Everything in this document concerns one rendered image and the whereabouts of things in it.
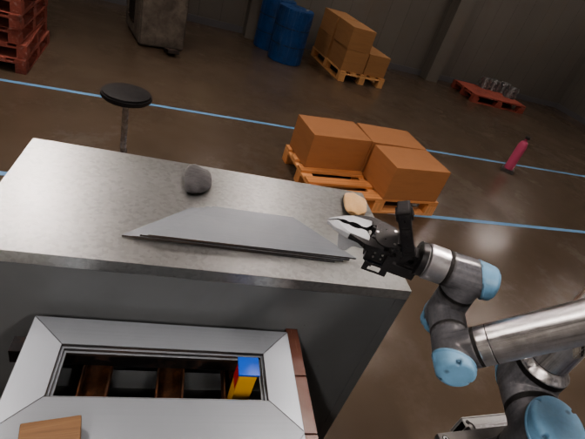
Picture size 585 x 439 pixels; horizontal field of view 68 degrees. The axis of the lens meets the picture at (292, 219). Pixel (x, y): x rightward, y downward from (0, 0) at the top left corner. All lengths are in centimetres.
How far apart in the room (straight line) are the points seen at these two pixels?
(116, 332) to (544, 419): 108
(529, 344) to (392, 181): 313
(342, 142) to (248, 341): 289
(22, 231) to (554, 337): 127
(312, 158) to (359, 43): 398
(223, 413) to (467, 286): 70
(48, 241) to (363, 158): 334
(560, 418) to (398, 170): 300
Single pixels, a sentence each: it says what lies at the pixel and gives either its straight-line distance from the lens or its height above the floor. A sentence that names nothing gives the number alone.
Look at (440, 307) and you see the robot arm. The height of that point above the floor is 136.
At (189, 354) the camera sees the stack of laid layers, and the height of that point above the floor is 83.
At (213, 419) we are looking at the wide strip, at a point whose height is 84.
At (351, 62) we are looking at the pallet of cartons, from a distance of 774.
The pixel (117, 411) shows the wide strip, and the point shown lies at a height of 84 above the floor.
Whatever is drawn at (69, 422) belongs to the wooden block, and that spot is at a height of 89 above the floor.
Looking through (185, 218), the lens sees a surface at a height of 107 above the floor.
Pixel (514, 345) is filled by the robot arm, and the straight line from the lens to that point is 88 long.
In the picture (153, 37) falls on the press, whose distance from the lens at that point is 670.
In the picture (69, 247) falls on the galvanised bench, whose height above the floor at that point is 105.
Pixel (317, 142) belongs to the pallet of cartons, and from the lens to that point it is 393.
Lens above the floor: 191
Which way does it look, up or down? 33 degrees down
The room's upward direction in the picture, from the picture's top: 19 degrees clockwise
